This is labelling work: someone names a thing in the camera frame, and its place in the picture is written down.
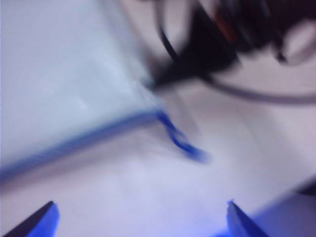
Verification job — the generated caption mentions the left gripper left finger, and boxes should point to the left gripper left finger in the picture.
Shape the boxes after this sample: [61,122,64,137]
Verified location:
[0,200,60,237]

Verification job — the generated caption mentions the transparent file bag blue zipper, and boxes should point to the transparent file bag blue zipper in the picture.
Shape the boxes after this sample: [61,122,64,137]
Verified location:
[0,0,211,189]

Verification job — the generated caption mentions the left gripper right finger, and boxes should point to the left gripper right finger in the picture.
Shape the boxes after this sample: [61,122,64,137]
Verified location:
[214,199,269,237]

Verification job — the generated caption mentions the grey cable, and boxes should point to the grey cable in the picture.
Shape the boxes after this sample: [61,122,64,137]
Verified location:
[206,73,316,106]

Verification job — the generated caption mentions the black looped cable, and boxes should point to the black looped cable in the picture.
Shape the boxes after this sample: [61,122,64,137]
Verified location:
[155,0,180,60]

